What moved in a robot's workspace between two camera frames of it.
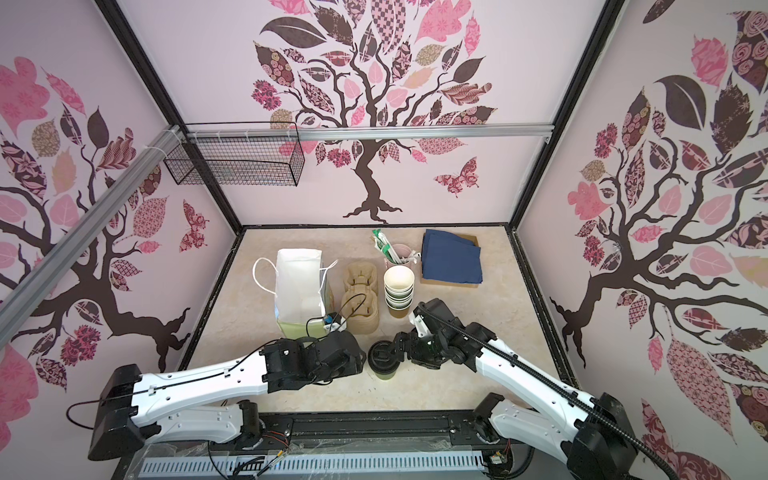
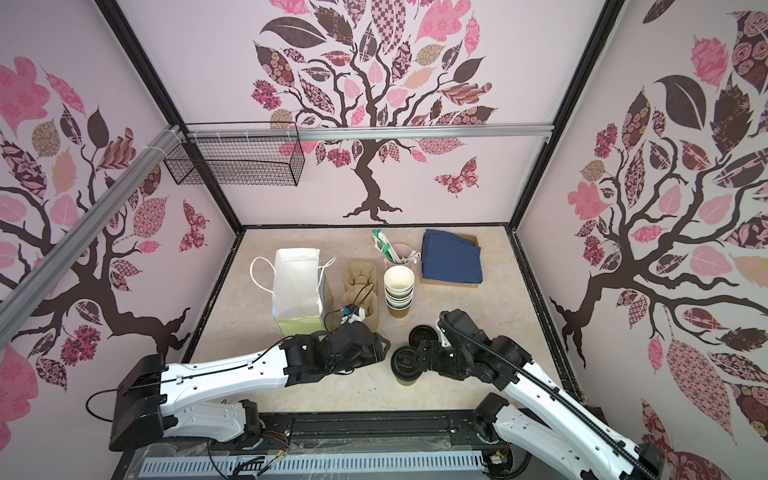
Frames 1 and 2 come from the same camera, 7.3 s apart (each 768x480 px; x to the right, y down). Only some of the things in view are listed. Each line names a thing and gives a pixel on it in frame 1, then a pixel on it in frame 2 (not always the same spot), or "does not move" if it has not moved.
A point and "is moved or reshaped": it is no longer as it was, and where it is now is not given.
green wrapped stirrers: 381,242 does not move
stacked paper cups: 399,290 does not move
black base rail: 456,433 does not move
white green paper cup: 388,376 -> 405,382
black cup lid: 381,359 is moved or reshaped
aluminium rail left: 15,302 does not move
